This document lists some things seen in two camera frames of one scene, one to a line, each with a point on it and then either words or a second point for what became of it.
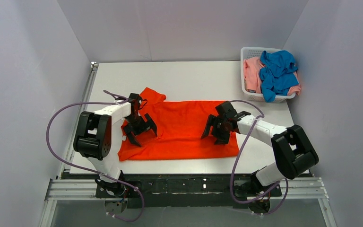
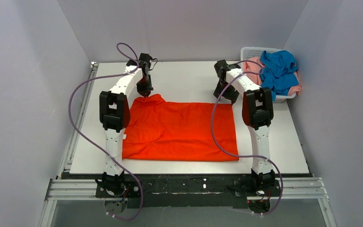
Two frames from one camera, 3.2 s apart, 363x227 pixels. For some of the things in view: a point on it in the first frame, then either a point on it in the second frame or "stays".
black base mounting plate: x=153 y=190 stays
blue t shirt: x=277 y=74 stays
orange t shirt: x=179 y=126 stays
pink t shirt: x=252 y=67 stays
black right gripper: x=218 y=126 -> x=224 y=91
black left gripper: x=139 y=126 -> x=144 y=85
